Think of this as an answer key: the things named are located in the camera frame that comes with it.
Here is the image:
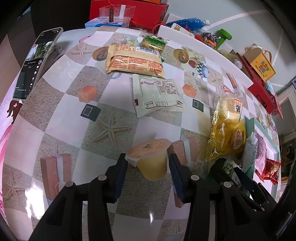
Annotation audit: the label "red paper bag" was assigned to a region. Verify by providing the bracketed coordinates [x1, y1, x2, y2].
[89, 0, 169, 34]

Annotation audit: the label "pale green barcode packet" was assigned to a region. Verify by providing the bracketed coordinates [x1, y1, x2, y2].
[240, 132, 258, 172]

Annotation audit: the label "white tray with teal rim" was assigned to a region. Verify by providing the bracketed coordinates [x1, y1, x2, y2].
[245, 117, 281, 202]

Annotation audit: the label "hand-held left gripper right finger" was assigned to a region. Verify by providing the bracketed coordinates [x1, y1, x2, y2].
[169, 153, 273, 241]

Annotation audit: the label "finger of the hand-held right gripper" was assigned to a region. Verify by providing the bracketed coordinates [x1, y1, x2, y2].
[209, 159, 232, 186]
[233, 168, 278, 211]

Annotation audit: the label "green dumbbell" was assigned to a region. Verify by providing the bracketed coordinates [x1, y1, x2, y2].
[216, 28, 232, 50]

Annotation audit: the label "orange label bread packet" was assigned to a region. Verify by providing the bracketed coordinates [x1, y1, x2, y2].
[213, 85, 244, 122]

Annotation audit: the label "colourful toy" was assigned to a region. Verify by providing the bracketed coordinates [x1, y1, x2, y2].
[195, 31, 219, 48]

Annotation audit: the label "green white biscuit packet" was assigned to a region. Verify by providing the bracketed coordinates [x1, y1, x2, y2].
[222, 159, 241, 188]

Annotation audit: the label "blue bead bottle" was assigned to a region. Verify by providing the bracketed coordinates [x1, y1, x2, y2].
[165, 17, 211, 32]

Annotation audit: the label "white phone stand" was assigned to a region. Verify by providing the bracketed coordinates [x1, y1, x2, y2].
[52, 45, 67, 56]

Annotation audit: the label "green label cake packet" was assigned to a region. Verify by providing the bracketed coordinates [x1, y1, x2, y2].
[140, 32, 169, 51]

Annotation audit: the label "yellow gift box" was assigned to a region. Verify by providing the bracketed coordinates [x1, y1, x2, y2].
[243, 45, 277, 81]

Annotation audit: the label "yellow jelly cup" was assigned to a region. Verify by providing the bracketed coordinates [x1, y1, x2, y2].
[125, 138, 171, 181]

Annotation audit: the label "blue tissue box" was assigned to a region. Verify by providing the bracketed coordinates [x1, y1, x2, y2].
[84, 19, 126, 28]

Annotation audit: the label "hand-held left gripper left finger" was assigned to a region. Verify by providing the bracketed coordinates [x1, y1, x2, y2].
[29, 153, 129, 241]

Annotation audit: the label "pale white snack packet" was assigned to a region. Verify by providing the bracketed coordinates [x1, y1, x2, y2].
[132, 74, 185, 118]

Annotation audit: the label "red gift box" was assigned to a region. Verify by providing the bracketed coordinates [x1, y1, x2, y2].
[238, 54, 284, 118]

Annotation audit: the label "clear plastic box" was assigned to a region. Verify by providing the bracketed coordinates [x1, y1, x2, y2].
[99, 5, 136, 25]

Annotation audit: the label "white card box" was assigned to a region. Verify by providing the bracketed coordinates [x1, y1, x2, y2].
[171, 23, 195, 37]

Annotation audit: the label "red flower snack packet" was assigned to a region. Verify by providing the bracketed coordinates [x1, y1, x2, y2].
[261, 159, 281, 184]

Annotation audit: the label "smartphone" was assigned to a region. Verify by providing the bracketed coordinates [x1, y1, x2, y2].
[13, 27, 63, 101]

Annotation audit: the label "pink snack packet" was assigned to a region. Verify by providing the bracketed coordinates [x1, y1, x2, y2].
[254, 132, 267, 174]

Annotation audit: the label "beige bread packet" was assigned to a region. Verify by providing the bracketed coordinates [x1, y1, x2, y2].
[105, 44, 166, 79]

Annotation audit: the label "yellow bread packet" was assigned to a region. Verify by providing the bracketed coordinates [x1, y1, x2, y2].
[207, 116, 247, 161]

